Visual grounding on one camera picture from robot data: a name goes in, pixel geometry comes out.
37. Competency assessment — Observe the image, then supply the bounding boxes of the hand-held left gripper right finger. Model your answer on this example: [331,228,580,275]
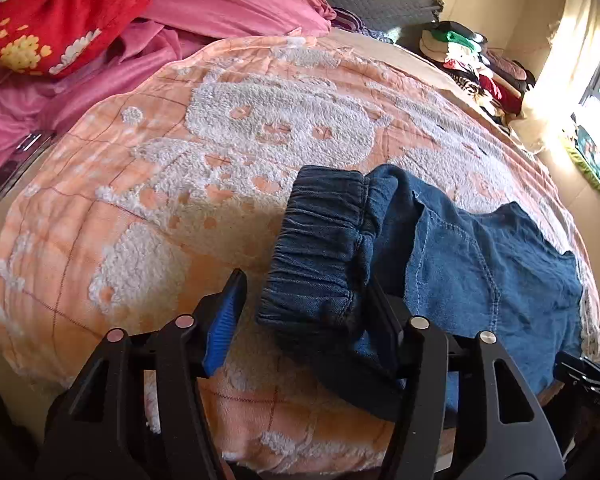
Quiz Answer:
[364,277,567,480]

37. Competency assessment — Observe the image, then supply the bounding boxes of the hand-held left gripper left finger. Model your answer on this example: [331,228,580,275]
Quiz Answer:
[35,268,248,480]

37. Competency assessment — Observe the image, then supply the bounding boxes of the blue denim pants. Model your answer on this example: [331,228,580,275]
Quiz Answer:
[256,164,584,428]

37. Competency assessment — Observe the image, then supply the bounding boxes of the orange blanket with white bears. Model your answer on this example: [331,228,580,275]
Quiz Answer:
[0,30,600,476]

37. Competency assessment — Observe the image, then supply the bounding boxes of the green-trimmed cloth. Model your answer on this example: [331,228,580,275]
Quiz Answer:
[562,124,600,212]

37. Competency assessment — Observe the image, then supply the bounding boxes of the chrome-edged dark object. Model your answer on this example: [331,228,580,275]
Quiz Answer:
[0,130,57,231]

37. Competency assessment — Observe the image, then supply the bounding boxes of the pile of folded clothes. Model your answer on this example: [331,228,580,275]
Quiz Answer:
[419,20,537,129]

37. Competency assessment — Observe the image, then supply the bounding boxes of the purple striped cloth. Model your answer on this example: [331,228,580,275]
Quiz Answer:
[330,7,377,37]

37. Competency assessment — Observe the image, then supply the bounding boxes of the cream curtain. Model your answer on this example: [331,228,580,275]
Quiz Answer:
[510,0,600,157]

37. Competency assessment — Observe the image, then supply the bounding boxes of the pink quilt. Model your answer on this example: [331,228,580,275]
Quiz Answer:
[0,0,338,192]

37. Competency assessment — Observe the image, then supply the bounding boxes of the red floral blanket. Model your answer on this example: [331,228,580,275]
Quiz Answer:
[0,0,203,79]

